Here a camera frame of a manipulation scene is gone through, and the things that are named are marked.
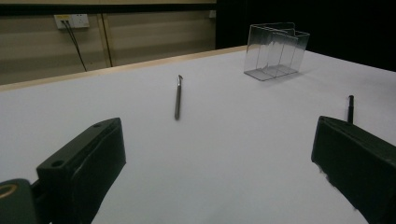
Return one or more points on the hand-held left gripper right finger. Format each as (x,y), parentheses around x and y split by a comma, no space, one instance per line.
(358,161)

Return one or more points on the black pen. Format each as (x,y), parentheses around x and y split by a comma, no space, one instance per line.
(350,109)

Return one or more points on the white wall socket yellow label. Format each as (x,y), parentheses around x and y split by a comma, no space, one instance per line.
(62,22)

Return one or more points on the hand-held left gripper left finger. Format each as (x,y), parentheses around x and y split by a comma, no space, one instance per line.
(87,161)

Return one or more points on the clear acrylic pen holder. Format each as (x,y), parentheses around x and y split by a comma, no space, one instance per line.
(267,73)

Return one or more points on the small white wall box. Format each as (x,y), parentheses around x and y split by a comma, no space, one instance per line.
(212,14)

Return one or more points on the black curtain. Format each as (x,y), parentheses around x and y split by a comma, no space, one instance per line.
(342,25)

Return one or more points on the dark pen with silver tip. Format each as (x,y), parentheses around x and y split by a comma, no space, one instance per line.
(178,99)

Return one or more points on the black horizontal bar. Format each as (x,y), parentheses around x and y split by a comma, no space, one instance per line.
(124,8)

